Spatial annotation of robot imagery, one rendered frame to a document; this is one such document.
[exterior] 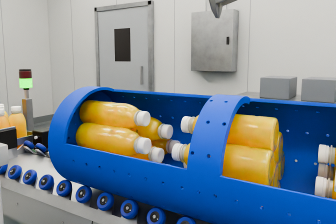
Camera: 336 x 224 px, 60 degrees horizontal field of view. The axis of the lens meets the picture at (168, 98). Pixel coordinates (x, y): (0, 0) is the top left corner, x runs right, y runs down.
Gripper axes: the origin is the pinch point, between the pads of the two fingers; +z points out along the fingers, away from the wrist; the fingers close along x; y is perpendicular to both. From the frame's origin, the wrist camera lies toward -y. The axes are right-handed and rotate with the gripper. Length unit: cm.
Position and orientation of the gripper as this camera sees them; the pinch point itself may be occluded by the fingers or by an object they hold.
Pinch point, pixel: (214, 12)
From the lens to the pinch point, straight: 66.8
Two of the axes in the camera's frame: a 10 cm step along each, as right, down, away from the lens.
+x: 5.0, -1.2, 8.6
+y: 8.6, 0.7, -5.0
